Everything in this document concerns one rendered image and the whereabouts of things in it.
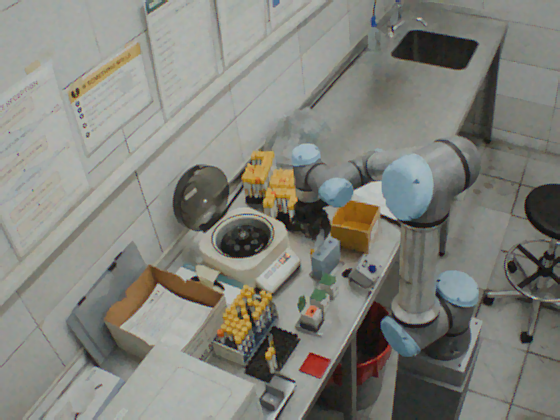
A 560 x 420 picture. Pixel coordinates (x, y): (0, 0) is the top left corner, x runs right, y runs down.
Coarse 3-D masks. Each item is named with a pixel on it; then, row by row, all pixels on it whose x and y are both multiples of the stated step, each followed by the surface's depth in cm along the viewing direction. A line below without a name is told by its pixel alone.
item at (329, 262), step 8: (328, 240) 183; (336, 240) 183; (320, 248) 181; (328, 248) 181; (336, 248) 183; (312, 256) 179; (320, 256) 179; (328, 256) 180; (336, 256) 185; (312, 264) 182; (320, 264) 179; (328, 264) 182; (336, 264) 187; (312, 272) 184; (320, 272) 182; (328, 272) 185; (336, 272) 186
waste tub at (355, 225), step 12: (348, 204) 198; (360, 204) 195; (336, 216) 193; (348, 216) 201; (360, 216) 199; (372, 216) 197; (336, 228) 189; (348, 228) 186; (360, 228) 199; (372, 228) 188; (348, 240) 190; (360, 240) 188; (372, 240) 192; (360, 252) 192
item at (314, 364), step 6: (312, 354) 164; (306, 360) 163; (312, 360) 163; (318, 360) 163; (324, 360) 162; (330, 360) 161; (306, 366) 162; (312, 366) 161; (318, 366) 161; (324, 366) 161; (306, 372) 160; (312, 372) 160; (318, 372) 160; (324, 372) 159
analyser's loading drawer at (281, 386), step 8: (280, 376) 155; (288, 376) 153; (272, 384) 154; (280, 384) 154; (288, 384) 153; (296, 384) 154; (264, 392) 151; (272, 392) 152; (280, 392) 149; (288, 392) 152; (264, 400) 147; (280, 400) 149; (264, 408) 149; (272, 408) 147; (280, 408) 148; (264, 416) 147; (272, 416) 147
